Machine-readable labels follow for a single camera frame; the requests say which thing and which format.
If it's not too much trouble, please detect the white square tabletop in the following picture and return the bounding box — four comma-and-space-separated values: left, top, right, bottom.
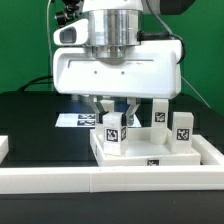
90, 127, 201, 167

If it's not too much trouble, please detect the white marker base plate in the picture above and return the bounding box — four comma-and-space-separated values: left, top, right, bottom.
54, 113, 142, 128

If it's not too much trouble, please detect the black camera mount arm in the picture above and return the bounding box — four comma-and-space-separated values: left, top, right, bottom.
55, 0, 84, 26

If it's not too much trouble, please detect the black cable bundle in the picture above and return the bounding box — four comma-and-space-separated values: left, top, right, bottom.
18, 75, 54, 92

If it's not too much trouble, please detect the white U-shaped obstacle fence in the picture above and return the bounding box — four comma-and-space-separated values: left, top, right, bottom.
0, 135, 224, 194

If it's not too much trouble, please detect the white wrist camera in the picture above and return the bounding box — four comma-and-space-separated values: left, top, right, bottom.
53, 19, 89, 46

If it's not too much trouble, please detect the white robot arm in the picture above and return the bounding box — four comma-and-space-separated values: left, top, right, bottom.
53, 0, 196, 124

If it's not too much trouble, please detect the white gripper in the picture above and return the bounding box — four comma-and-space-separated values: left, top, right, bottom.
53, 40, 181, 126

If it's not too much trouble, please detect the grey thin cable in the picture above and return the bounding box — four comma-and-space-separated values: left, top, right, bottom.
46, 0, 56, 68

